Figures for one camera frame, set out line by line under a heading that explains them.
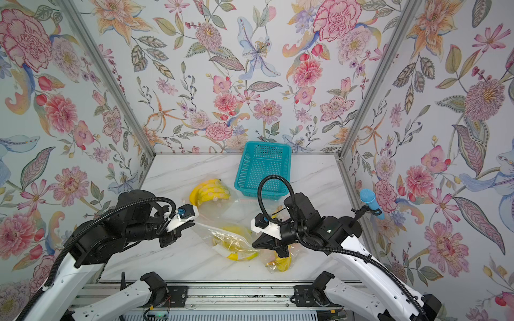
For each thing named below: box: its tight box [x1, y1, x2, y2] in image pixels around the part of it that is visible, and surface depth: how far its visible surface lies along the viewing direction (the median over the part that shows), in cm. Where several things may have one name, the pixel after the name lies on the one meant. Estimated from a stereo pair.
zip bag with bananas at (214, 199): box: [182, 177, 239, 221], surface depth 99 cm
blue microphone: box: [360, 188, 385, 221], surface depth 71 cm
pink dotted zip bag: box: [259, 244, 303, 274], surface depth 76 cm
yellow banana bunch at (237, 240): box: [212, 226, 260, 261], surface depth 64 cm
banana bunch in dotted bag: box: [265, 250, 293, 273], surface depth 77 cm
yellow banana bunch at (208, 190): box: [189, 178, 231, 208], surface depth 99 cm
